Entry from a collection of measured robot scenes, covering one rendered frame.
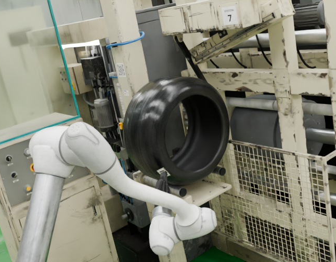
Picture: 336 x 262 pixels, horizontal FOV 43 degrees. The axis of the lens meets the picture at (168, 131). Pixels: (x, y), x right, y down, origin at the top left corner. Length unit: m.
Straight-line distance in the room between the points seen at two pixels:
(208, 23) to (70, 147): 1.02
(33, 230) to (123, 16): 1.25
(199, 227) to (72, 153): 0.60
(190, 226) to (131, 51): 1.05
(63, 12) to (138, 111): 10.54
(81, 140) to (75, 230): 1.35
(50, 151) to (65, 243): 1.25
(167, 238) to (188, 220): 0.12
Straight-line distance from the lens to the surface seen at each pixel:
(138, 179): 2.41
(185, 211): 1.69
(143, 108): 2.05
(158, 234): 1.78
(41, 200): 1.53
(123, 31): 2.32
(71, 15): 12.66
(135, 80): 2.36
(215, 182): 2.45
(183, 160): 2.46
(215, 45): 2.33
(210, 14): 2.12
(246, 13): 2.02
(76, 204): 2.65
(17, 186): 2.54
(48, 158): 1.52
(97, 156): 1.44
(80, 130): 1.41
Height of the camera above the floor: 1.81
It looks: 16 degrees down
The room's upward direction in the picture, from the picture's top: 11 degrees counter-clockwise
